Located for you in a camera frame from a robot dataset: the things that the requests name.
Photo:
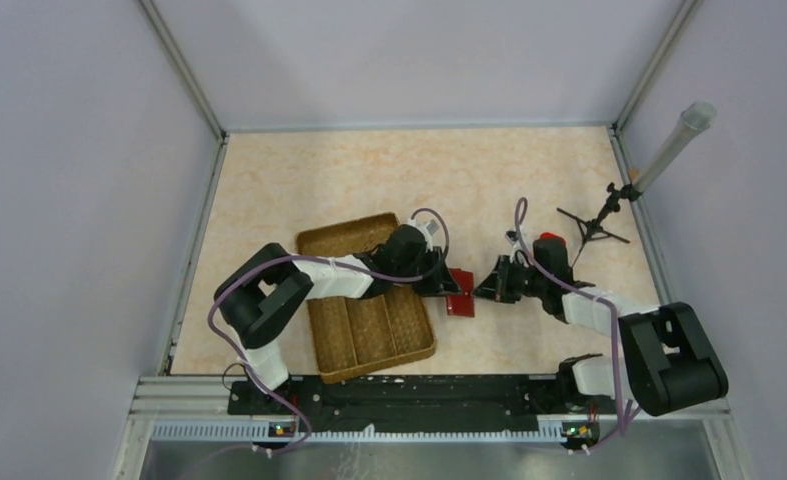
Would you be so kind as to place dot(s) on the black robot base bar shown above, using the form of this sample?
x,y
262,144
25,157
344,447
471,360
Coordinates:
x,y
421,403

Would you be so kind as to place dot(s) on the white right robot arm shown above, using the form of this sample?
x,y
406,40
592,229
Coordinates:
x,y
661,358

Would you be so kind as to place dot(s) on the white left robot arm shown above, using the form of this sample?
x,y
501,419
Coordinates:
x,y
259,299

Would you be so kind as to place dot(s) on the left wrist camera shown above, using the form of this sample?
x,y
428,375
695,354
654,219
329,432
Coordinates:
x,y
427,229

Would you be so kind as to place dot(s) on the red leather card holder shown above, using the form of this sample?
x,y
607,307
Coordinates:
x,y
462,304

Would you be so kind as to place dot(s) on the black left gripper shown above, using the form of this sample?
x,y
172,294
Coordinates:
x,y
439,280

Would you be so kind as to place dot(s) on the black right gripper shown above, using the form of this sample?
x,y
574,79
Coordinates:
x,y
496,285

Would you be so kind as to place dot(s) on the woven bamboo tray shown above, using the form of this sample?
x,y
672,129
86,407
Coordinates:
x,y
353,338

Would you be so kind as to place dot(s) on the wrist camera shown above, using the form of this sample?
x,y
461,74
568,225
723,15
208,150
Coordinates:
x,y
427,229
513,242

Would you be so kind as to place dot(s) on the aluminium frame rail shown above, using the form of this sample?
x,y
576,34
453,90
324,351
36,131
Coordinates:
x,y
180,66

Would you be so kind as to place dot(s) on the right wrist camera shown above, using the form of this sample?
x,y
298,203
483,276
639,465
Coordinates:
x,y
513,242

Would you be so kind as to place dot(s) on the red yellow plastic case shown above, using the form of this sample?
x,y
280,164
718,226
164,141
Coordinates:
x,y
552,236

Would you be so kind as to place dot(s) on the black mini tripod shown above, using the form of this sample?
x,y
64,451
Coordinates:
x,y
592,229

